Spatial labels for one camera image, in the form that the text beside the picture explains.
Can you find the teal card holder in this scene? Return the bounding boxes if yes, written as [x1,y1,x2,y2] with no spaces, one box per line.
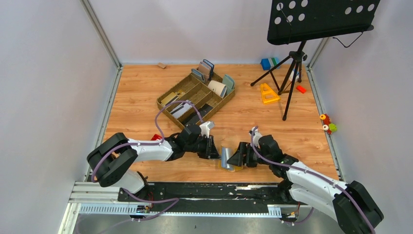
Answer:
[222,74,235,95]

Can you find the purple cable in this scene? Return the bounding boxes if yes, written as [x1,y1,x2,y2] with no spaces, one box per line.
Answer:
[250,126,376,234]
[91,100,205,223]

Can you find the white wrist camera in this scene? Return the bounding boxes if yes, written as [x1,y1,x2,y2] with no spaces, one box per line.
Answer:
[199,121,215,137]
[250,130,262,147]

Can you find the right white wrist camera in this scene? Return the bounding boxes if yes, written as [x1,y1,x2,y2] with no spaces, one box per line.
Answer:
[250,130,262,147]

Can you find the red plastic block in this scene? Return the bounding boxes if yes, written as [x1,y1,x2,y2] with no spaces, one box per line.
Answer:
[151,134,162,140]

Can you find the woven compartment tray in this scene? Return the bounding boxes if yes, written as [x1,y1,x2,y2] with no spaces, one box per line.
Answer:
[156,72,236,129]

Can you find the colourful toy car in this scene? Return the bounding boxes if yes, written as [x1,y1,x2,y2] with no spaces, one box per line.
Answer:
[319,114,338,135]

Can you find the beige card holder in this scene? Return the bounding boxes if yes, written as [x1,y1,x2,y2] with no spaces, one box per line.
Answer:
[208,80,227,98]

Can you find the yellow triangular toy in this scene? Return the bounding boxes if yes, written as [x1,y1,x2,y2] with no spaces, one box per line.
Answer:
[260,83,281,104]

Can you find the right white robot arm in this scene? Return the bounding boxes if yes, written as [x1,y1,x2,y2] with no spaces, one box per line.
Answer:
[226,134,384,234]

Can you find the black music stand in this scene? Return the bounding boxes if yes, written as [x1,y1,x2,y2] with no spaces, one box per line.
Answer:
[264,0,379,120]

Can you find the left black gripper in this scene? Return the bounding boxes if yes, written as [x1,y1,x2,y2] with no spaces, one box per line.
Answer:
[186,135,223,160]

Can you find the small wooden block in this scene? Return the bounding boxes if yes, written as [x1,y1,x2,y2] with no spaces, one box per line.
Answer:
[157,62,167,69]

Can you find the small red brick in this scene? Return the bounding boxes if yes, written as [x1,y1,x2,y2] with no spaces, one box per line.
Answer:
[296,85,307,94]

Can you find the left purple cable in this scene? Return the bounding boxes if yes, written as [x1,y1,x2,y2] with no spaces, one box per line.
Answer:
[91,100,205,223]

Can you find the gold cards in tray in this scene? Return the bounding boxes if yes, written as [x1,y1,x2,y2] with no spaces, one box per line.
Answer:
[160,92,179,106]

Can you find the blue card holders upright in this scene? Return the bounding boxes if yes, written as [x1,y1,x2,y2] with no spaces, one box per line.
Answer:
[191,59,215,83]

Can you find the blue green block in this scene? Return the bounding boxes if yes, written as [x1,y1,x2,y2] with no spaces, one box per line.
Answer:
[260,57,280,71]

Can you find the white black cards in tray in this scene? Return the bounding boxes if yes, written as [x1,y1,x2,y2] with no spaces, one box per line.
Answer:
[170,101,192,119]

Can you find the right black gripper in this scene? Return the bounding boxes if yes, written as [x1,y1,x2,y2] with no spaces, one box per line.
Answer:
[226,142,271,168]

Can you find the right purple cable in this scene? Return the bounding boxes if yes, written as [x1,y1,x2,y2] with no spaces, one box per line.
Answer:
[250,126,376,234]

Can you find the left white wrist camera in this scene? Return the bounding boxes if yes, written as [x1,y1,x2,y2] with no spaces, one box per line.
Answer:
[199,121,215,137]

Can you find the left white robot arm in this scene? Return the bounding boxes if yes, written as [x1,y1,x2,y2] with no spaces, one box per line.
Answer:
[87,121,220,201]

